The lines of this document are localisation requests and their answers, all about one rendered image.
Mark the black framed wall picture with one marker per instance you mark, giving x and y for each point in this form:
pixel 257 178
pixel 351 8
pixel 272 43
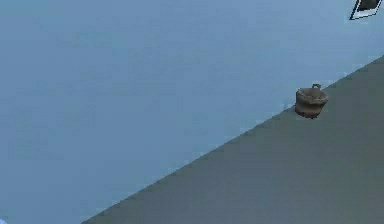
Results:
pixel 366 7

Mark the brown round bucket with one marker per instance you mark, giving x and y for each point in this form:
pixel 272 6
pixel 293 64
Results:
pixel 310 101

